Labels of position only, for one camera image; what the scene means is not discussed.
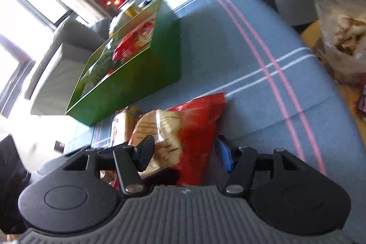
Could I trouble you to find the blue striped blanket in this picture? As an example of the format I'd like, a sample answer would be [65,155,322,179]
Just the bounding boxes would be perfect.
[61,0,355,190]

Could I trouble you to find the plastic bag of food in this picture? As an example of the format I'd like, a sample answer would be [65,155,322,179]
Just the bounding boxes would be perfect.
[314,0,366,84]

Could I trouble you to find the clear cake packet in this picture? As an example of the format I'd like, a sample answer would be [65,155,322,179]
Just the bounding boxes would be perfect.
[112,106,142,147]

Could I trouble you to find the green snack packet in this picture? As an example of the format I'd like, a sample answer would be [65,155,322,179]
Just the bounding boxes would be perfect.
[81,42,116,83]

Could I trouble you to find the yellow can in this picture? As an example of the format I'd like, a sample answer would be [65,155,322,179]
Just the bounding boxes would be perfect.
[124,1,141,17]

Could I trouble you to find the yellow red snack bag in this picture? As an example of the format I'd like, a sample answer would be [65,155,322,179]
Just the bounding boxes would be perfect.
[112,20,156,62]

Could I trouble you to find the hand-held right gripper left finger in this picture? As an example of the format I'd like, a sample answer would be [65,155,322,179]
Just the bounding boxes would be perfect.
[61,135,156,195]

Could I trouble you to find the grey armchair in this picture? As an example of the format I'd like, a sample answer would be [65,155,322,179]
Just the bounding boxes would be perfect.
[24,15,115,116]

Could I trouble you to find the green cardboard box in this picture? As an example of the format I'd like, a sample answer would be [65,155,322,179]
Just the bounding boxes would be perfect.
[65,0,181,126]

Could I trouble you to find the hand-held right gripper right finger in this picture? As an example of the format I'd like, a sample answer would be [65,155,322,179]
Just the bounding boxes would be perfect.
[216,135,306,195]

